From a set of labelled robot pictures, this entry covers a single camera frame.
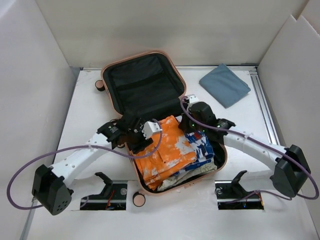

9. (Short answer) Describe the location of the grey cloth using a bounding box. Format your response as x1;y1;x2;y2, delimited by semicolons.
199;63;251;109

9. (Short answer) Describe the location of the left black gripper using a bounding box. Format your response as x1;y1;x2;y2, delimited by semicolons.
125;123;152;153

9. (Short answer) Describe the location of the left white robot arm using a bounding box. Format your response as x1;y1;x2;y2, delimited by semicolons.
31;118;162;216

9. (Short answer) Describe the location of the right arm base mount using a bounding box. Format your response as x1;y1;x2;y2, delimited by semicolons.
214;170;264;210

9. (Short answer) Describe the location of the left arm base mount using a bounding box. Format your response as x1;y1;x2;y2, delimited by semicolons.
79;172;128;211

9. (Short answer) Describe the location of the orange white cloth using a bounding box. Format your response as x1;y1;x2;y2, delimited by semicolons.
134;115;197;191

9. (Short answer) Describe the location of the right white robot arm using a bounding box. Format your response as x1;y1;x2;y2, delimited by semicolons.
179;97;312;202

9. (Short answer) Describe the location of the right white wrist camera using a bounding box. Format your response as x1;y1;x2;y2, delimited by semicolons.
184;94;200;106

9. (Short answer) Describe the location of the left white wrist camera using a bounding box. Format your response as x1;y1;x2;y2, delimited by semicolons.
141;121;162;140

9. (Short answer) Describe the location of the pink hard-shell suitcase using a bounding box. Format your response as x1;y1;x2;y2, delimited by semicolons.
95;51;228;207

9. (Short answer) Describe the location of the cream green printed cloth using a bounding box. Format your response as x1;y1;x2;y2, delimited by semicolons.
157;162;218;192

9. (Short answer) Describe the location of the blue white red cloth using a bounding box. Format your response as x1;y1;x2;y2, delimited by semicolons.
173;131;215;176

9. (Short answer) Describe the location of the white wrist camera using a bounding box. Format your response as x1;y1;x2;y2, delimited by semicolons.
141;121;162;140
184;94;200;106

